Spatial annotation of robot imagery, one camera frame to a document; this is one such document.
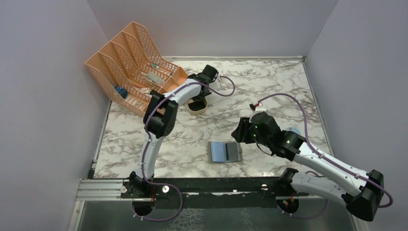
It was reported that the grey leather card holder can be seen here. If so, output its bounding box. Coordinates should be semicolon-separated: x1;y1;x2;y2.
207;141;243;164

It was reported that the blue item in organizer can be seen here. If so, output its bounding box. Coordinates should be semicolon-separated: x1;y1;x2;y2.
114;86;128;99

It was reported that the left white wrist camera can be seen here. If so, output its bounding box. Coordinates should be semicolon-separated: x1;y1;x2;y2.
210;79;221;90

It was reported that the white tube in organizer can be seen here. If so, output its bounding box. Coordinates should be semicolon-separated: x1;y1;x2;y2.
142;72;165;86

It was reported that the orange plastic file organizer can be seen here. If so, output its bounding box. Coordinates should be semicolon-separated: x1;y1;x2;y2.
85;22;188;117

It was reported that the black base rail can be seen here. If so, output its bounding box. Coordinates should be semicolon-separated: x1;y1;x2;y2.
120;176;305;215

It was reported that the stack of credit cards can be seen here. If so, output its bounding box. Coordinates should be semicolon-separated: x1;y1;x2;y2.
187;100;206;111

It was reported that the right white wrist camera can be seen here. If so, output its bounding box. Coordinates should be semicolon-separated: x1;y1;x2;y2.
250;103;267;120

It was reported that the beige oval tray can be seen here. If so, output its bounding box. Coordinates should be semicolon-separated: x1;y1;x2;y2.
186;98;208;116

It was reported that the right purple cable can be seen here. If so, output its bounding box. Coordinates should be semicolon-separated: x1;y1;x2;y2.
255;93;394;219

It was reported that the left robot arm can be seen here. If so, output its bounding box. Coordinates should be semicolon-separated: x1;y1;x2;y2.
129;65;219;198

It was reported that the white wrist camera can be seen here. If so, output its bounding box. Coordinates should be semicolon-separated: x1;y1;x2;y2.
250;103;267;120
210;79;221;90

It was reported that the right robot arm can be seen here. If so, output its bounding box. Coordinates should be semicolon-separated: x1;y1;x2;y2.
231;112;384;221

